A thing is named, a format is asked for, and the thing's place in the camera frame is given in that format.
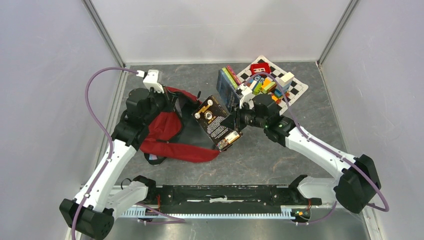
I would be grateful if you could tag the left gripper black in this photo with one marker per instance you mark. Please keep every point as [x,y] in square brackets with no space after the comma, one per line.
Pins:
[169,99]

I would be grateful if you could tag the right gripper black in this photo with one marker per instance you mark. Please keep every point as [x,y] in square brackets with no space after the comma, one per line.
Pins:
[233,121]

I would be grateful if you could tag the black book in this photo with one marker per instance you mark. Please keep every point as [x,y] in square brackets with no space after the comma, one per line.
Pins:
[209,115]

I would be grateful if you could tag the red backpack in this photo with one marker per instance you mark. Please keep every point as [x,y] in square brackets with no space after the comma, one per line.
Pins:
[174,135]

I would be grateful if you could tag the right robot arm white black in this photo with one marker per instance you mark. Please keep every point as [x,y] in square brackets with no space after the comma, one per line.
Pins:
[355,182]

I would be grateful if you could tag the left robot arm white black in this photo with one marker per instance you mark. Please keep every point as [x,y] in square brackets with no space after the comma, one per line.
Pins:
[92,212]

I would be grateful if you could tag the blue book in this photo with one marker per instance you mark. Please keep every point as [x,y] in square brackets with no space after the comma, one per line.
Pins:
[228,95]

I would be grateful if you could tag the green book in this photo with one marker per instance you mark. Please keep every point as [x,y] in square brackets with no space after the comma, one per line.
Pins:
[230,78]

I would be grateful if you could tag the pink book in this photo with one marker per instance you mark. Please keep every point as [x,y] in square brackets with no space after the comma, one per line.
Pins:
[233,75]

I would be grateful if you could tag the yellow green toy block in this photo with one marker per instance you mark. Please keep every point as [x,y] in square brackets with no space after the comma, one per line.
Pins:
[268,86]

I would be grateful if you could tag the checkered play mat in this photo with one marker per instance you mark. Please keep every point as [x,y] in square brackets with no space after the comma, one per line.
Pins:
[295,90]

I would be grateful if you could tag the red toy block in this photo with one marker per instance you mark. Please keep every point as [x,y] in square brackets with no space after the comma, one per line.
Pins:
[260,67]

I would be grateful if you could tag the white blue block tower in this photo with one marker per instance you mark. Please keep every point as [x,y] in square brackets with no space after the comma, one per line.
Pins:
[284,82]

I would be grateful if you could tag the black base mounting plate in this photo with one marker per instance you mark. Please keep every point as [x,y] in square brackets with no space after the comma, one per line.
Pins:
[226,199]

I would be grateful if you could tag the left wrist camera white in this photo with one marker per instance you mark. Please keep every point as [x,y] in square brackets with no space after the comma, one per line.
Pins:
[151,80]

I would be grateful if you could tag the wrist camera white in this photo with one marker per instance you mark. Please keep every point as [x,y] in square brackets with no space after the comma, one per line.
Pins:
[151,80]
[246,97]

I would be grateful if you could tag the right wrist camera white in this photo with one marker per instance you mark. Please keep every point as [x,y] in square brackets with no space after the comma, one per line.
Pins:
[246,97]

